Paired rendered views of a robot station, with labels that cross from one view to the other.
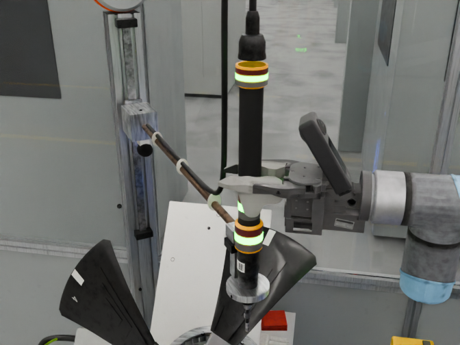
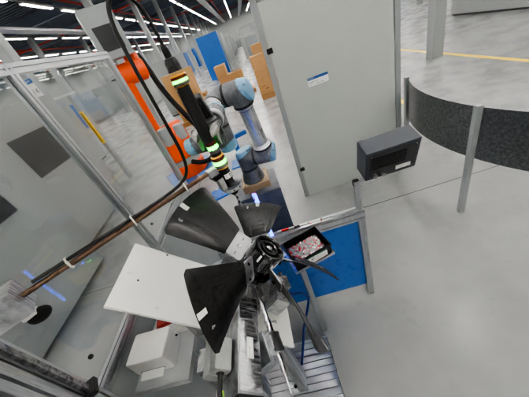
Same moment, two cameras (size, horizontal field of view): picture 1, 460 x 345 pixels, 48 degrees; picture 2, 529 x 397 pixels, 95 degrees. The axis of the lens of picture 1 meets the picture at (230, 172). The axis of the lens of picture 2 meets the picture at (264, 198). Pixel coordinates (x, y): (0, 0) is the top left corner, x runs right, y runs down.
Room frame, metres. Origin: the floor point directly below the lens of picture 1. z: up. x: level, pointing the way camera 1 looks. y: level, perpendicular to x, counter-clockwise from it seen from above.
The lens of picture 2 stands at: (0.62, 0.71, 1.85)
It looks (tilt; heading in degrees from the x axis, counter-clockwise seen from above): 34 degrees down; 267
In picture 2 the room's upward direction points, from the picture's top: 22 degrees counter-clockwise
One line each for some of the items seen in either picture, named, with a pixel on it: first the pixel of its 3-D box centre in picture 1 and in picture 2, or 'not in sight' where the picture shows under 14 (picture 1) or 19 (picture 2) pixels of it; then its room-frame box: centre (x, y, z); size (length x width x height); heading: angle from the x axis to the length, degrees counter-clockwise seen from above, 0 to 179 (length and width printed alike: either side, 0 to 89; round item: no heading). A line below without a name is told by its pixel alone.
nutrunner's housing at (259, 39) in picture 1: (249, 175); (205, 131); (0.67, -0.03, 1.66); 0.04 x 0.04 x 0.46
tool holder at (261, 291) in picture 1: (245, 261); (223, 177); (0.68, -0.02, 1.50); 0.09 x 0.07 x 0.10; 25
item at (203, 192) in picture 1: (181, 167); (132, 223); (0.95, 0.10, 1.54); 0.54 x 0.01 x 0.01; 25
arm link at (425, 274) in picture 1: (430, 256); (221, 139); (0.64, -0.30, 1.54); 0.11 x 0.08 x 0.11; 157
